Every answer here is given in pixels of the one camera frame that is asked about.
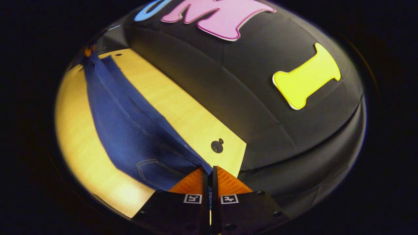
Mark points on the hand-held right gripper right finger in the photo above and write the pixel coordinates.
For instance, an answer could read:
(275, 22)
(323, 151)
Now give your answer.
(215, 209)

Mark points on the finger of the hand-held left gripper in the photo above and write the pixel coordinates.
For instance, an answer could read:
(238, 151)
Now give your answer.
(88, 51)

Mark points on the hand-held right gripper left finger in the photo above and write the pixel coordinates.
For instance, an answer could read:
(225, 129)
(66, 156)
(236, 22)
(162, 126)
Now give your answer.
(205, 209)

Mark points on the blue denim jeans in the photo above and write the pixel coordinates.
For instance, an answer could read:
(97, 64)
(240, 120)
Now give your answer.
(130, 130)

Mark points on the knobbed black table hole cap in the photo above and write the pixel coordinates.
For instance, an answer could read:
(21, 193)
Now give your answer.
(216, 147)

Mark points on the black backdrop cloth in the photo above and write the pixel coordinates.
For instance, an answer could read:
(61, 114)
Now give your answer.
(261, 114)

